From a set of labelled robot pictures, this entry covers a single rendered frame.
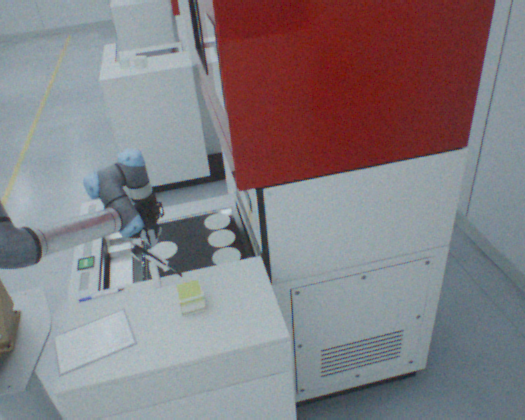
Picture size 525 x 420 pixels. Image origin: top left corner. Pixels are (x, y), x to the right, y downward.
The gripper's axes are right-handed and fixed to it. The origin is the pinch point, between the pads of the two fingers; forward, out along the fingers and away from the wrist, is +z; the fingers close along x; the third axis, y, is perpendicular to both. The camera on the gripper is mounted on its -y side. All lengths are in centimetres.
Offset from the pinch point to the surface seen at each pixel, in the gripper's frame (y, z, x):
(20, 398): -45, 37, 36
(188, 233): 17.2, 7.5, -4.9
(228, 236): 18.5, 7.5, -20.7
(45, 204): 128, 97, 189
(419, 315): 36, 51, -92
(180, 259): 2.8, 7.4, -8.4
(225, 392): -36, 18, -39
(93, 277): -17.5, 1.3, 12.4
